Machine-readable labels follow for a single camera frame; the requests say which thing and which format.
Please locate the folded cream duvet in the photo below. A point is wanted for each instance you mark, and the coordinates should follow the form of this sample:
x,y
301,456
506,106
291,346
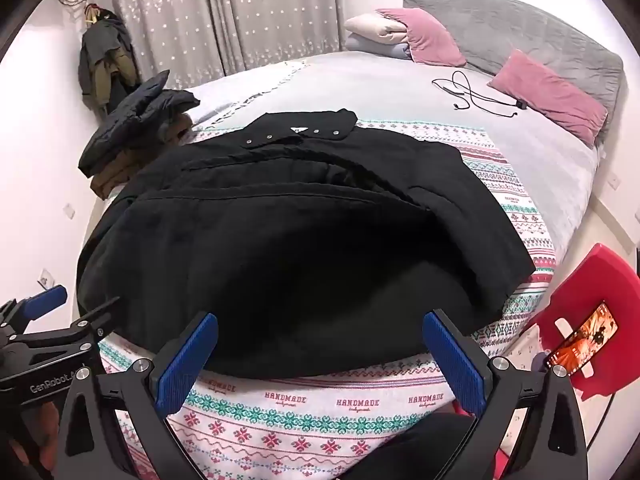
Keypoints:
x,y
372,25

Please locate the bed with grey sheet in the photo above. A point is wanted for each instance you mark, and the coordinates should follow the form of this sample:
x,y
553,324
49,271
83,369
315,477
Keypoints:
x,y
390,90

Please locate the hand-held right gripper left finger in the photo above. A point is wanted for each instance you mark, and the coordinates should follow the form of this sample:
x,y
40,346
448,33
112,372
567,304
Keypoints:
x,y
184,367

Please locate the folded brown garment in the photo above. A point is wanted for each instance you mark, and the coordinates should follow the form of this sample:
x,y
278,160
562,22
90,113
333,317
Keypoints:
x,y
117,170

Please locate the person's dark trouser leg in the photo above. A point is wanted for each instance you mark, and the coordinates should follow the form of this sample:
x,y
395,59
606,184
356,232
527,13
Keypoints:
x,y
410,450

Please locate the pink pillow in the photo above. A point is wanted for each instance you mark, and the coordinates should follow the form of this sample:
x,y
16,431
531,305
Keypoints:
x,y
545,90
425,35

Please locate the patterned knit blanket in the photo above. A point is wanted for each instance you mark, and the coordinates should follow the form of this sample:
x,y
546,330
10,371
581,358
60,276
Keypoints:
x,y
300,410

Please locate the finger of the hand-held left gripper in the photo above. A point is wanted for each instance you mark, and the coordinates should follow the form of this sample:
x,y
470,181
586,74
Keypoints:
x,y
97,317
46,301

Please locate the grey dotted curtain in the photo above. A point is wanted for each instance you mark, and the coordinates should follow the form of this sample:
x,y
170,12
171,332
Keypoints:
x,y
225,15

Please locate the hanging dark coats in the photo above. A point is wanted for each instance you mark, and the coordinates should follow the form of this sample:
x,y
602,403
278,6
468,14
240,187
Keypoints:
x,y
100,60

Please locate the white wall socket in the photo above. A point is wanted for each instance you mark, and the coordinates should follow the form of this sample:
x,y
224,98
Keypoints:
x,y
613,181
69,211
47,277

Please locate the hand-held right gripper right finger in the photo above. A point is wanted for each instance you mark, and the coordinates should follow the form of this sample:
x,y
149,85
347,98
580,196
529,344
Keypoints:
x,y
452,365

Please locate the black jacket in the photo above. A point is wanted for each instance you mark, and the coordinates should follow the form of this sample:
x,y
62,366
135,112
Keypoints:
x,y
275,260

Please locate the folded grey blanket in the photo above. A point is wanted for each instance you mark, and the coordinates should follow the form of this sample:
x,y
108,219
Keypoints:
x,y
375,47

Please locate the smartphone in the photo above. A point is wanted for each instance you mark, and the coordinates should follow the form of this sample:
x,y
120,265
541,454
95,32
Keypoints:
x,y
585,335

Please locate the dark puffer jacket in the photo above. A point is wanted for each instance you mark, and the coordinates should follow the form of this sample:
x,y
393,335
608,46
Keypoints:
x,y
135,110

